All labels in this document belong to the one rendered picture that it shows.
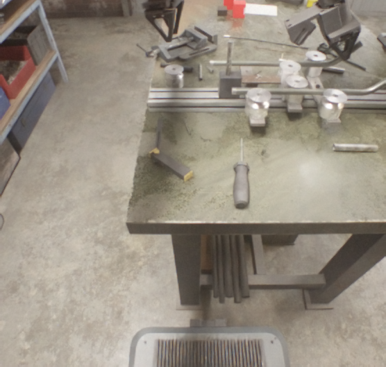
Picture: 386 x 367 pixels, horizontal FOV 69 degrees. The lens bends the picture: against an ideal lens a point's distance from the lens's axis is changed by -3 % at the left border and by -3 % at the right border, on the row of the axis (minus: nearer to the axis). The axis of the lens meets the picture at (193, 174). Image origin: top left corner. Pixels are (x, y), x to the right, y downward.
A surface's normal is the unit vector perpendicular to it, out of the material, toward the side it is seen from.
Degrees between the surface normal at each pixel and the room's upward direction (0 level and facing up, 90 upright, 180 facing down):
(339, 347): 0
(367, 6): 90
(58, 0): 90
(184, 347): 0
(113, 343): 0
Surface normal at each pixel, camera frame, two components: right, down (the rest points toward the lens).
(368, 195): 0.00, -0.65
